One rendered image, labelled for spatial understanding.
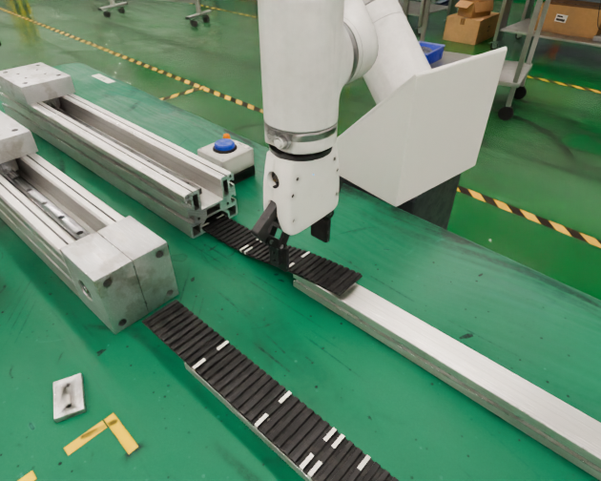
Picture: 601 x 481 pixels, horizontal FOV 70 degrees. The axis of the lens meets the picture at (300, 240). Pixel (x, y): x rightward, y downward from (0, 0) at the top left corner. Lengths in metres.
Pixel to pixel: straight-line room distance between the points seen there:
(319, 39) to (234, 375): 0.35
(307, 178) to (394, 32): 0.45
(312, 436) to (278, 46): 0.37
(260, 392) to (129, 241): 0.26
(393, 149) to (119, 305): 0.50
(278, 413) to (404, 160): 0.48
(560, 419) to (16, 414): 0.57
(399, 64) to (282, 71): 0.45
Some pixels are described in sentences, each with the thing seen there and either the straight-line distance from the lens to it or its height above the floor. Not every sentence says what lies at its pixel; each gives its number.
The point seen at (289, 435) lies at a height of 0.81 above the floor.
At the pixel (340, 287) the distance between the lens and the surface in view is 0.57.
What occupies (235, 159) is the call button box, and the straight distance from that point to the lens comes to 0.85.
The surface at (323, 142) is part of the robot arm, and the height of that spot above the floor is 1.01.
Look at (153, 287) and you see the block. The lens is 0.61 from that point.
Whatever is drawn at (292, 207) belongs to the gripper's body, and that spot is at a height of 0.94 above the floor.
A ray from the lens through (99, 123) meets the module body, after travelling 1.06.
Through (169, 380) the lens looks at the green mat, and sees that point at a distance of 0.55.
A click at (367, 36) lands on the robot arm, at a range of 0.53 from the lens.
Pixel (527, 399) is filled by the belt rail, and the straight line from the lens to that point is 0.54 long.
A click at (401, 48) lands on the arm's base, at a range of 0.88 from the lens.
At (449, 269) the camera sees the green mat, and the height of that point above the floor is 0.78.
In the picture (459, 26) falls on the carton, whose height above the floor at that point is 0.16.
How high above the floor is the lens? 1.22
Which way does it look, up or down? 38 degrees down
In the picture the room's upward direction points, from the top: straight up
